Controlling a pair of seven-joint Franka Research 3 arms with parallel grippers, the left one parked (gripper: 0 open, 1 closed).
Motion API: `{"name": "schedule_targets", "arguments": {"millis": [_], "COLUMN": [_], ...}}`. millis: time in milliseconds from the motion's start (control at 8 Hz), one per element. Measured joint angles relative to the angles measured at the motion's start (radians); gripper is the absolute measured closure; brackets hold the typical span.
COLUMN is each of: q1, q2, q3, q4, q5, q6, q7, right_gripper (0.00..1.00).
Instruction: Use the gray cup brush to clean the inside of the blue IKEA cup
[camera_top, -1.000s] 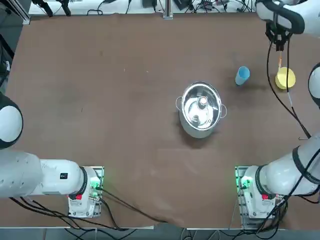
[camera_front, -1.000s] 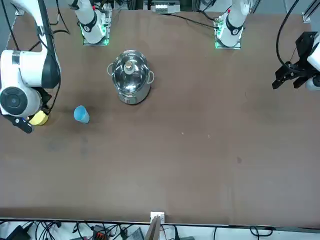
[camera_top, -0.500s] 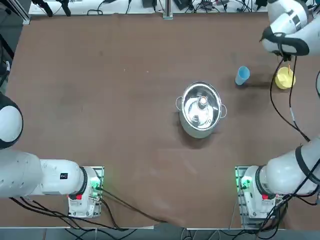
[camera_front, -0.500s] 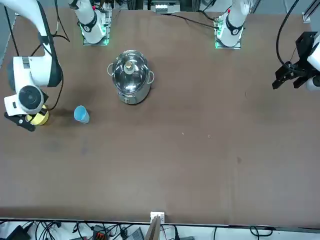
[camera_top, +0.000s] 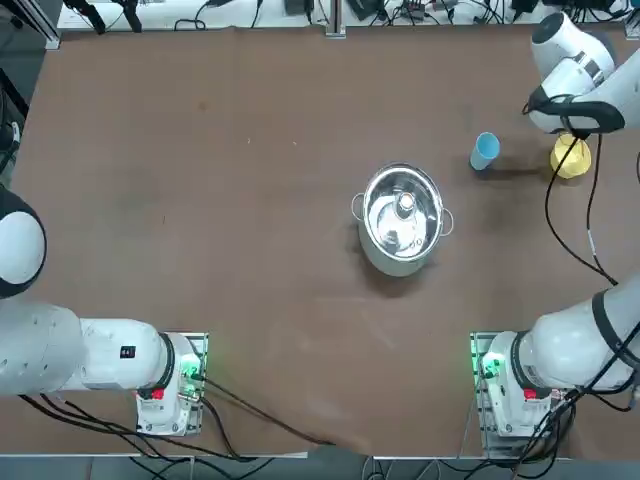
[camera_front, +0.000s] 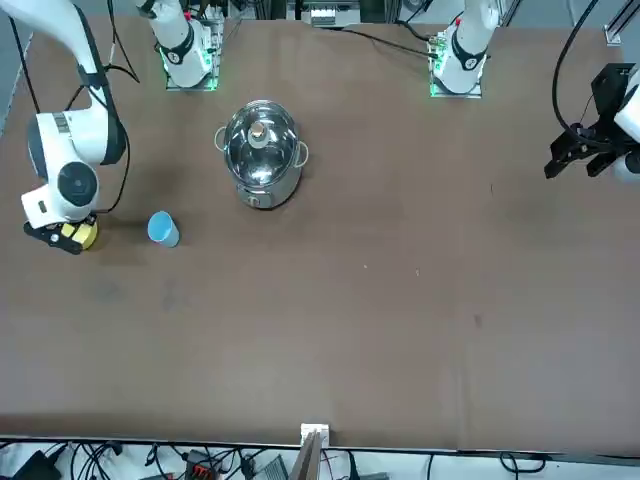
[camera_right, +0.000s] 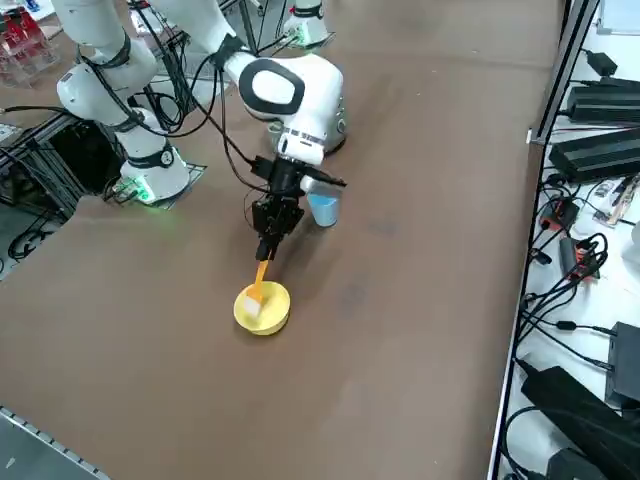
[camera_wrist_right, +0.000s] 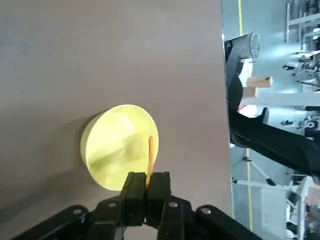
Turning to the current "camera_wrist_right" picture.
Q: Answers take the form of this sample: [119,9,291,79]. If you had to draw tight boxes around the brown cardboard box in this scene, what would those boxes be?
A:
[241,86,259,99]
[246,75,274,89]

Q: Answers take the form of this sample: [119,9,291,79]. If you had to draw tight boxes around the yellow plastic bowl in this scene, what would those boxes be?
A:
[80,104,160,193]

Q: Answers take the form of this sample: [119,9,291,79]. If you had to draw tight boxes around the white tripod stand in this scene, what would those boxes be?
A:
[231,149,277,188]

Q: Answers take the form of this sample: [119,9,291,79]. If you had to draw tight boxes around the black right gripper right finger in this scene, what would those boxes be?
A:
[146,171,263,240]

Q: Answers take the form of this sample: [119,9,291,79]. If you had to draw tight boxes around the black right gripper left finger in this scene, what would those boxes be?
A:
[11,171,148,240]

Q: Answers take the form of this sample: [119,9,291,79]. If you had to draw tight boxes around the grey mesh waste bin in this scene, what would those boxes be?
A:
[233,31,261,61]

